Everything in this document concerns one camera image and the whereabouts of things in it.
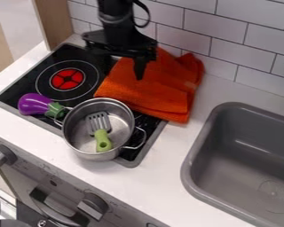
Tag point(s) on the purple toy eggplant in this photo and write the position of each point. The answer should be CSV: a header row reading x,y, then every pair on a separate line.
x,y
40,105

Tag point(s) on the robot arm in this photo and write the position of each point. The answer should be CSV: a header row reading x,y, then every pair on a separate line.
x,y
116,15

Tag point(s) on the toy sink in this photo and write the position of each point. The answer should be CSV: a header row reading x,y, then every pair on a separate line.
x,y
247,165

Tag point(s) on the toy stove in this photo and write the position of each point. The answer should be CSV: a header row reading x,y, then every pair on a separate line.
x,y
65,88

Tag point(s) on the orange cloth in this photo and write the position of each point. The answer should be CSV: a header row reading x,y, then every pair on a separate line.
x,y
154,87

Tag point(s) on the silver pot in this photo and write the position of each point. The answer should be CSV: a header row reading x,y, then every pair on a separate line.
x,y
98,129

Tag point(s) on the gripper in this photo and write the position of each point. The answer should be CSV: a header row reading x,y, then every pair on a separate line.
x,y
120,43

